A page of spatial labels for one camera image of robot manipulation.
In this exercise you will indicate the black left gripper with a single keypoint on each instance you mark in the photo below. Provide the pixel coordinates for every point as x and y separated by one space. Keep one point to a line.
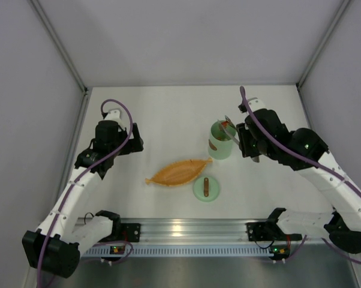
135 139

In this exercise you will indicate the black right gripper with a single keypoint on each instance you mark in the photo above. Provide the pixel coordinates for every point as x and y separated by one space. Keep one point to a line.
244 141

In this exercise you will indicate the metal serving tongs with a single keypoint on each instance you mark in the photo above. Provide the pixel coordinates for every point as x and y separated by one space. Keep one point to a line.
228 132

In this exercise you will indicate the green cylindrical lunch container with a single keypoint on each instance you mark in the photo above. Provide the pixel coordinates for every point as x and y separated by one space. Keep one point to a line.
219 145

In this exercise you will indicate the green lid with wooden handle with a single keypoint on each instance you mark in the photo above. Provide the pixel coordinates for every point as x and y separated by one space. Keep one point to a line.
206 189

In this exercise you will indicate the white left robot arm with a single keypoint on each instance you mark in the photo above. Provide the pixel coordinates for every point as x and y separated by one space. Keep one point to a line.
57 245

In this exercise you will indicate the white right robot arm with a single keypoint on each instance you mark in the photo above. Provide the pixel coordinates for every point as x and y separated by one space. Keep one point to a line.
305 153

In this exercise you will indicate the boat-shaped woven bamboo basket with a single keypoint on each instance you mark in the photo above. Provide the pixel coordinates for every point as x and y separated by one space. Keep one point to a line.
179 173

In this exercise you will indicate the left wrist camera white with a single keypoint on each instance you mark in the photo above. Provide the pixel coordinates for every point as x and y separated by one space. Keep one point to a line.
114 115

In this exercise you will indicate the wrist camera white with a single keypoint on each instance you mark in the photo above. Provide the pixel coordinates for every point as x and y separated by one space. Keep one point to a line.
114 115
254 104

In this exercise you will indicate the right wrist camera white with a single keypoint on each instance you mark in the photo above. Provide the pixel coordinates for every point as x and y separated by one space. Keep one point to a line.
254 104

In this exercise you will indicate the aluminium mounting rail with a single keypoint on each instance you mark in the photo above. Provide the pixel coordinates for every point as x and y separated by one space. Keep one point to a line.
151 231

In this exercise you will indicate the slotted grey cable duct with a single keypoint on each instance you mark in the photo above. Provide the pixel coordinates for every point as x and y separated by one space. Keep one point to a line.
187 251

